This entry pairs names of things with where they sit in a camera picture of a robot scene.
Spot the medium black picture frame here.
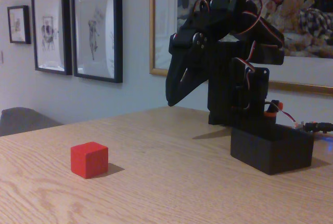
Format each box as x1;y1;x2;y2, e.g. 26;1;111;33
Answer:
31;0;73;76

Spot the black rectangular box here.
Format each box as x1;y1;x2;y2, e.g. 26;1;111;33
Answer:
230;123;315;176

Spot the large gold framed painting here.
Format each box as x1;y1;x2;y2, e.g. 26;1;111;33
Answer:
149;0;333;96

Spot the small black picture frame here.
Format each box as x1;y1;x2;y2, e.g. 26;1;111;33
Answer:
7;5;32;45

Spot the red cube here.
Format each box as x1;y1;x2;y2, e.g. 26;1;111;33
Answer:
70;141;109;180

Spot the grey upholstered chair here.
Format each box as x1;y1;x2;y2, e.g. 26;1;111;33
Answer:
0;107;64;137

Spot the large black picture frame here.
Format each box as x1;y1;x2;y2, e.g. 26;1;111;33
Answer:
70;0;123;84

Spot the white thin cable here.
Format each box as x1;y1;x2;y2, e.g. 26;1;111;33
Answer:
277;103;298;128

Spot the orange and black table clamp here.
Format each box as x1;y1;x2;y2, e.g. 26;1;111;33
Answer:
263;99;284;125

